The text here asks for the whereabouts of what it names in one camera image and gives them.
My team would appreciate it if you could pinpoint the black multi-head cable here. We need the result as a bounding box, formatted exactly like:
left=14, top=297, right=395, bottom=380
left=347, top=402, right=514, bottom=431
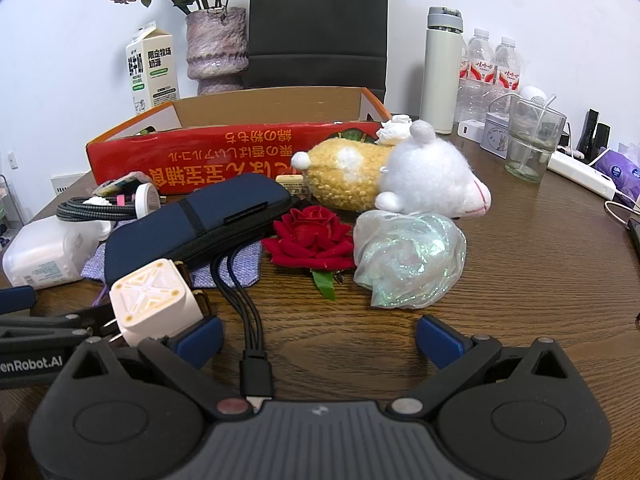
left=210, top=247, right=276, bottom=401

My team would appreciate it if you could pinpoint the white cube charger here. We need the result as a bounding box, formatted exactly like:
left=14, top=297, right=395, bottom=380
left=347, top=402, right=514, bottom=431
left=102, top=258, right=205, bottom=348

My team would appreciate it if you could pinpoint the clear water bottle red label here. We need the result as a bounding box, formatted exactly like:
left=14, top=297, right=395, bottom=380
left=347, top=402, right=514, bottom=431
left=457, top=27, right=496, bottom=123
left=492, top=36, right=523, bottom=111

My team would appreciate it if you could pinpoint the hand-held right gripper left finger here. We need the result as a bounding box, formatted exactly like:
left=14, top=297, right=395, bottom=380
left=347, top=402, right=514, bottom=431
left=70, top=316, right=253, bottom=418

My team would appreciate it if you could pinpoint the small wooden stamp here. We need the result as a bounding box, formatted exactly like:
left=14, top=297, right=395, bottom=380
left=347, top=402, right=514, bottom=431
left=275, top=174, right=308, bottom=201

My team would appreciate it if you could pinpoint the white milk carton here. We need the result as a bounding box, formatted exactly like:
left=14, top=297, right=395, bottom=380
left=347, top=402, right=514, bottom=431
left=125, top=21, right=181, bottom=116

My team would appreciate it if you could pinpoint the purple ceramic vase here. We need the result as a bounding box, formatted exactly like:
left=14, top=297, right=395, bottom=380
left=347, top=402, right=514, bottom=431
left=185, top=7, right=250, bottom=96

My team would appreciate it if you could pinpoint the iridescent plastic bag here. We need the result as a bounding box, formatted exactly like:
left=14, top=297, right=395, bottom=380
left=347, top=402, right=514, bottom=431
left=352, top=210, right=468, bottom=310

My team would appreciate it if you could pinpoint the patterned small pouch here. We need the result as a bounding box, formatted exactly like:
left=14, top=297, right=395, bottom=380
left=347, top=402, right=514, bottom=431
left=94, top=171, right=156, bottom=198

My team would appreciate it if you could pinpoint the small white charger block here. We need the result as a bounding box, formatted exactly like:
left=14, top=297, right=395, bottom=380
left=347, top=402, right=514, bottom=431
left=457, top=120, right=488, bottom=140

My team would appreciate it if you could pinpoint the wooden desk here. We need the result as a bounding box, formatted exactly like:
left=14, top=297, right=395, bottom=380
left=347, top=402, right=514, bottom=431
left=0, top=120, right=640, bottom=413

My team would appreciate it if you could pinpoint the purple knit cloth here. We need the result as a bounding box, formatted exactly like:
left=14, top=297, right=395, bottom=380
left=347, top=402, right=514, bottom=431
left=80, top=247, right=263, bottom=291

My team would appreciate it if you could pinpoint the white plastic container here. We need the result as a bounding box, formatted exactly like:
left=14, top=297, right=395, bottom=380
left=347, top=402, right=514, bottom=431
left=2, top=215, right=112, bottom=290

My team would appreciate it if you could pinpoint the navy zip pouch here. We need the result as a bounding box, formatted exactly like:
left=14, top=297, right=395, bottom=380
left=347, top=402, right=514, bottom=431
left=104, top=174, right=293, bottom=281

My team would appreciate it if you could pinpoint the red cardboard box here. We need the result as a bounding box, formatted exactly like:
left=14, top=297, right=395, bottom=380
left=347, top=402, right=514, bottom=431
left=85, top=86, right=393, bottom=196

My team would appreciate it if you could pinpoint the white charging cable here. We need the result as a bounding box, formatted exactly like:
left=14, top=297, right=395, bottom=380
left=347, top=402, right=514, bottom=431
left=602, top=199, right=640, bottom=227

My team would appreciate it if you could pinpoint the white power strip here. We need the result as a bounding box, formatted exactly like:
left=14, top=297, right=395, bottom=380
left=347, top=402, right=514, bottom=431
left=547, top=150, right=618, bottom=202

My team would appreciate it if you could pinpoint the red fabric rose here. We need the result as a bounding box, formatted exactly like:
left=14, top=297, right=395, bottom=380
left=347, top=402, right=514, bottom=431
left=261, top=206, right=357, bottom=303

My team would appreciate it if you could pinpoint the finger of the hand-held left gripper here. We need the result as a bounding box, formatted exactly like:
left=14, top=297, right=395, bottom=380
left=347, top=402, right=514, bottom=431
left=0, top=305, right=118, bottom=346
left=0, top=285, right=38, bottom=317

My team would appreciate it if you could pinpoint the small tin box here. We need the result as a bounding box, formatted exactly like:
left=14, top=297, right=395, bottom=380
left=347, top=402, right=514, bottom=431
left=480, top=111, right=513, bottom=158

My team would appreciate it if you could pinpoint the yellow and white plush toy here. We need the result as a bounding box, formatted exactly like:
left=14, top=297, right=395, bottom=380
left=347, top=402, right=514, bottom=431
left=291, top=119, right=493, bottom=218

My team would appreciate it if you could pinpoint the white thermos bottle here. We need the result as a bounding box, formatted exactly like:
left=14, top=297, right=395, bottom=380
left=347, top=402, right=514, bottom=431
left=419, top=6, right=463, bottom=136

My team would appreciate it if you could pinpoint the white round plug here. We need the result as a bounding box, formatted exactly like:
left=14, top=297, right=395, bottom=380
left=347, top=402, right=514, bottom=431
left=134, top=182, right=162, bottom=218

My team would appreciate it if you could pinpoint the black paper bag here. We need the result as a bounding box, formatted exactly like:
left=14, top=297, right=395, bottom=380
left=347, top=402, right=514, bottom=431
left=242, top=0, right=390, bottom=103

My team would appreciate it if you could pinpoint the white round gadget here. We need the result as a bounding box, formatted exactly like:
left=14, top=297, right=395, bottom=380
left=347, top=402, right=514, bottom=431
left=517, top=86, right=551, bottom=111

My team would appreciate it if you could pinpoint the purple tissue pack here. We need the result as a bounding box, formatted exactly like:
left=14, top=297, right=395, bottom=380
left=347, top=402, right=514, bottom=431
left=595, top=146, right=640, bottom=201

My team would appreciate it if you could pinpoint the clear glass cup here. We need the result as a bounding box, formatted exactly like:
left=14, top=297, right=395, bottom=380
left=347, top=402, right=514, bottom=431
left=504, top=92, right=568, bottom=184

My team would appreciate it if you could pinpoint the black braided cable bundle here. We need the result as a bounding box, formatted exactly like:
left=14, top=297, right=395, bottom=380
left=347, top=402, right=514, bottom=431
left=56, top=196, right=141, bottom=223

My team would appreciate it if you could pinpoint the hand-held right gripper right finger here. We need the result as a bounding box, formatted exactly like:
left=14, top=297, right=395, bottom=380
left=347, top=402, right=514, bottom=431
left=387, top=315, right=571, bottom=418

